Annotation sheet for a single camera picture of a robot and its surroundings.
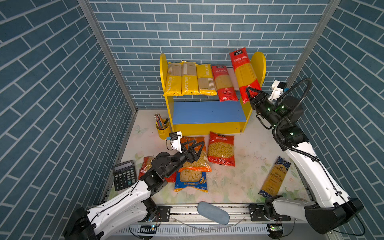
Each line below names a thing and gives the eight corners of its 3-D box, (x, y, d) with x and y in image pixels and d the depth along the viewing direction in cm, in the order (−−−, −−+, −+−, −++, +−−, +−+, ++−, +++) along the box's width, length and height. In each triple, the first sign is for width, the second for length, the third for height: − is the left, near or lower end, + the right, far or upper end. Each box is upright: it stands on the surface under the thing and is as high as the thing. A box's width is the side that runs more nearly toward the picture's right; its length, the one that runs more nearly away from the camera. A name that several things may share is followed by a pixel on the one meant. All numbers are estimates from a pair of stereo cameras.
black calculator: (117, 191, 83) (114, 189, 80) (115, 168, 91) (112, 166, 88) (137, 182, 86) (135, 180, 83) (133, 162, 94) (131, 159, 91)
